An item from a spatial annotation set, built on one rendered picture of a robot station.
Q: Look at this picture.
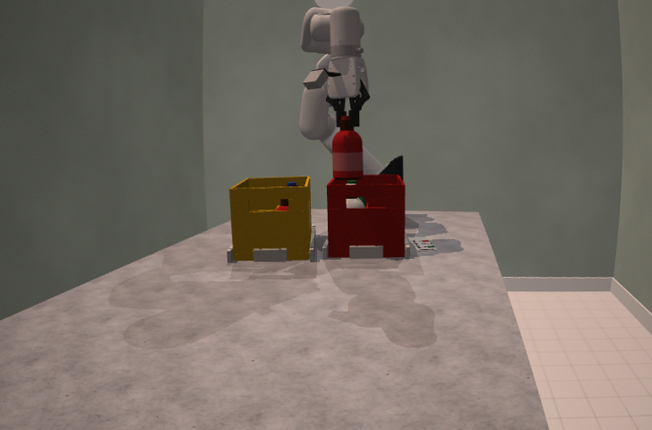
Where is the white paper card with colored marks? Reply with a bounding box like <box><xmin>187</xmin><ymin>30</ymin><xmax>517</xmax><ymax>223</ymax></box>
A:
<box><xmin>408</xmin><ymin>236</ymin><xmax>437</xmax><ymax>251</ymax></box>

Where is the olive-brown crate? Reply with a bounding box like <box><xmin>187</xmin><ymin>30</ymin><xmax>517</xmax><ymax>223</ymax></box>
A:
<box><xmin>229</xmin><ymin>176</ymin><xmax>312</xmax><ymax>261</ymax></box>

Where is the dark red crate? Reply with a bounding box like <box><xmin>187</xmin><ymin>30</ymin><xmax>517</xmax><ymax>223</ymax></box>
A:
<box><xmin>327</xmin><ymin>175</ymin><xmax>405</xmax><ymax>258</ymax></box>

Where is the red bottle with pale label band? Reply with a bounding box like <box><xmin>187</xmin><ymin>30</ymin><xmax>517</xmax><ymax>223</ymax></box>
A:
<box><xmin>332</xmin><ymin>116</ymin><xmax>363</xmax><ymax>180</ymax></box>

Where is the green bottle with pale green label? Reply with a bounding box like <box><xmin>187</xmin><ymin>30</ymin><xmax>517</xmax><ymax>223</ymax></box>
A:
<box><xmin>347</xmin><ymin>180</ymin><xmax>365</xmax><ymax>205</ymax></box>

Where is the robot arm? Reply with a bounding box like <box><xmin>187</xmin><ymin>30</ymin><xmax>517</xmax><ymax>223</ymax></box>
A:
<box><xmin>299</xmin><ymin>7</ymin><xmax>389</xmax><ymax>175</ymax></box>

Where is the white bottle with grey label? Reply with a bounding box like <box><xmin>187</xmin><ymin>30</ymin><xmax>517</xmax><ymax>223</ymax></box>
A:
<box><xmin>347</xmin><ymin>197</ymin><xmax>365</xmax><ymax>209</ymax></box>

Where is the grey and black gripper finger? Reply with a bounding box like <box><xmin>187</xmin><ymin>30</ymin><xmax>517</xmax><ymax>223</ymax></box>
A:
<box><xmin>326</xmin><ymin>95</ymin><xmax>347</xmax><ymax>127</ymax></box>
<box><xmin>348</xmin><ymin>79</ymin><xmax>370</xmax><ymax>127</ymax></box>

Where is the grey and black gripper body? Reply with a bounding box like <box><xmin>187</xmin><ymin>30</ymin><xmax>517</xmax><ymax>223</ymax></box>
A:
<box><xmin>328</xmin><ymin>56</ymin><xmax>369</xmax><ymax>99</ymax></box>

